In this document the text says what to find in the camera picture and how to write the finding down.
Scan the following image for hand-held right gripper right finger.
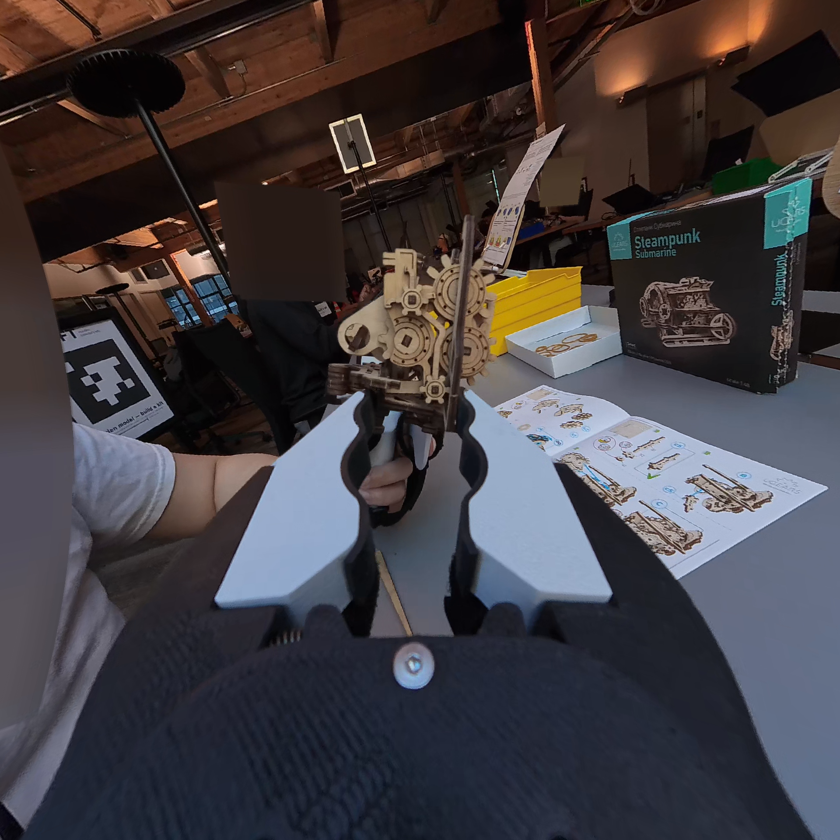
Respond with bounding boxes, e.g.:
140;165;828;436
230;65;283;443
446;392;614;636

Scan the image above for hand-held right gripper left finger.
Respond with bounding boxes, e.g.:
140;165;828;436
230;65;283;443
215;392;380;634

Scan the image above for thin wooden stick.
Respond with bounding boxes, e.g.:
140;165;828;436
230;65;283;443
375;550;414;636

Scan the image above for wooden gear model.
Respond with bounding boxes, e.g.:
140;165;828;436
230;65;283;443
326;248;497;434

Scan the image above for person's left forearm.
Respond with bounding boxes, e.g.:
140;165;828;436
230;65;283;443
141;453;277;546

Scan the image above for black model kit box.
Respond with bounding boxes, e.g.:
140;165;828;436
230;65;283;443
607;177;813;395

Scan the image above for person's left hand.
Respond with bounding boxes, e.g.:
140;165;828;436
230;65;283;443
360;456;412;509

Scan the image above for white cardboard tray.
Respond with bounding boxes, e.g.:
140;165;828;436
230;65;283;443
505;305;622;379

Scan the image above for person in white shirt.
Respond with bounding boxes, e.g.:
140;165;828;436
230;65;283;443
0;423;178;828

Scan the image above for tan rubber bands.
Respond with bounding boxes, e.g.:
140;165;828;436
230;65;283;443
535;331;599;357

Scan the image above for assembly instruction booklet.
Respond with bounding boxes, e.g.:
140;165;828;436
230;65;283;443
493;385;829;580

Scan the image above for yellow plastic bin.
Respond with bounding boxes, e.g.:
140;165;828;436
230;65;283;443
486;267;584;357

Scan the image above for framed marker sign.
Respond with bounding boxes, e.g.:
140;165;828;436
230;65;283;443
58;308;177;442

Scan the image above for printed instruction sheet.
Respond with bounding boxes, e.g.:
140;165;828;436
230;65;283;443
482;125;567;269

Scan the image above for square light panel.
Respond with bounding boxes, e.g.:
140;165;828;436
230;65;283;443
328;115;376;175

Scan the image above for plywood board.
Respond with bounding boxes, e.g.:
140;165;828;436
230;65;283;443
760;108;840;175

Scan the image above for black round floor lamp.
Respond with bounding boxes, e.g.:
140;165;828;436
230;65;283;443
66;49;231;283

